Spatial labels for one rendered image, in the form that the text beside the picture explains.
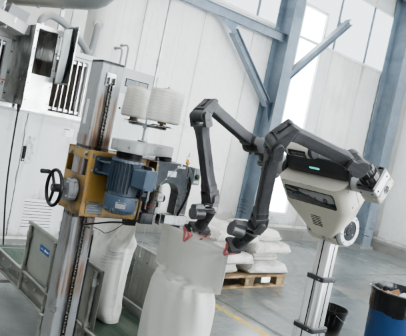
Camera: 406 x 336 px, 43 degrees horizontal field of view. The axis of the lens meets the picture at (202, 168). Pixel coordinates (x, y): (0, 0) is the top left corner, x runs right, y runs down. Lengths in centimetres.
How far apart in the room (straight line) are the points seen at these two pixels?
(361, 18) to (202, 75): 398
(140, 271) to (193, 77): 477
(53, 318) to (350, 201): 149
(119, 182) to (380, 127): 915
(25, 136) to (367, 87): 745
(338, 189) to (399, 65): 900
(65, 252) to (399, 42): 964
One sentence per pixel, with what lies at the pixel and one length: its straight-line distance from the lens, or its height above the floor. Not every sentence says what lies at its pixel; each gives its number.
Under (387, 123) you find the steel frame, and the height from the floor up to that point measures 258.
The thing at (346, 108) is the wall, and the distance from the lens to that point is 1042.
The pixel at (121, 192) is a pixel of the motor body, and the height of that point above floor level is 119.
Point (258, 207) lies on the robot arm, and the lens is 209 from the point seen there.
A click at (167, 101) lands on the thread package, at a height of 163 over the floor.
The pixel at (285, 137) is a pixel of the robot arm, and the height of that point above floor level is 156.
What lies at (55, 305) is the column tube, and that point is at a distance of 263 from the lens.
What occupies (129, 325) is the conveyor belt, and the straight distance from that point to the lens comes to 305.
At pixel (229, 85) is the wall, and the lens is 816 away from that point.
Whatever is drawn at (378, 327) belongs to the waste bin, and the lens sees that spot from 428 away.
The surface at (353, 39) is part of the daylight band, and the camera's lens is 1049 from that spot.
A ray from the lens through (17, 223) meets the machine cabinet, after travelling 534.
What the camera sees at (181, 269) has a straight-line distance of 246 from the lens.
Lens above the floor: 148
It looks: 3 degrees down
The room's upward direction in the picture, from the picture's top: 12 degrees clockwise
